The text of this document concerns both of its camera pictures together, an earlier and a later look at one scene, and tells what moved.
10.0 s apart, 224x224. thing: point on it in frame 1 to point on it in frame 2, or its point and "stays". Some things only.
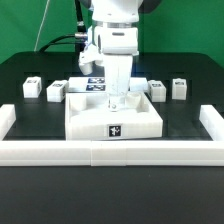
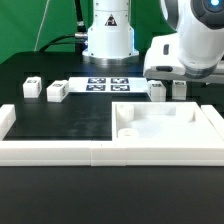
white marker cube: [179, 89] stays
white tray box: [89, 118] to [162, 122]
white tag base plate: [99, 84] stays
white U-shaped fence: [112, 153] stays
